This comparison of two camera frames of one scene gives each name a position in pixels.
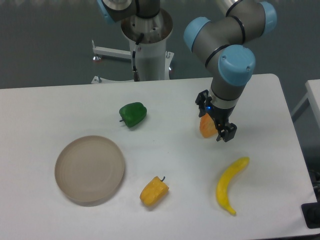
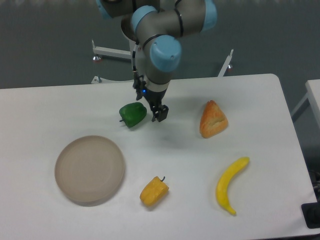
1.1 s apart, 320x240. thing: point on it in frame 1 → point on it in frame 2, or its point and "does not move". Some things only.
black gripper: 220,116 → 160,111
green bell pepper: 132,113 does not move
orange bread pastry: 207,126 does not move
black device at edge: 311,212 does not move
